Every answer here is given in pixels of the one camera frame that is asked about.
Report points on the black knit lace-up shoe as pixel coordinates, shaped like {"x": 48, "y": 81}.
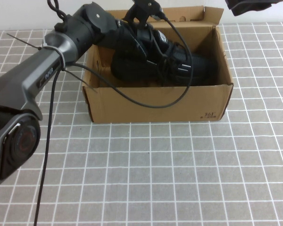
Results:
{"x": 198, "y": 68}

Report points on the grey white-grid tablecloth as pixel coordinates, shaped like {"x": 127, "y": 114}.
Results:
{"x": 179, "y": 176}

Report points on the brown cardboard shoe box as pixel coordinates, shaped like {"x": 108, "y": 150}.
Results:
{"x": 202, "y": 101}

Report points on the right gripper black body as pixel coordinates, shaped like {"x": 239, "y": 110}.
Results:
{"x": 245, "y": 5}

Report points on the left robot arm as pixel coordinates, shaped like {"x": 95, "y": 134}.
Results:
{"x": 26, "y": 77}

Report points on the left camera black mount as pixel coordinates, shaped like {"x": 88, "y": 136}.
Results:
{"x": 136, "y": 16}

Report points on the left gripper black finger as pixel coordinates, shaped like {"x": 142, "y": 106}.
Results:
{"x": 156, "y": 48}
{"x": 136, "y": 48}

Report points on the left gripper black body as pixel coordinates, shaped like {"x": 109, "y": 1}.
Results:
{"x": 136, "y": 29}

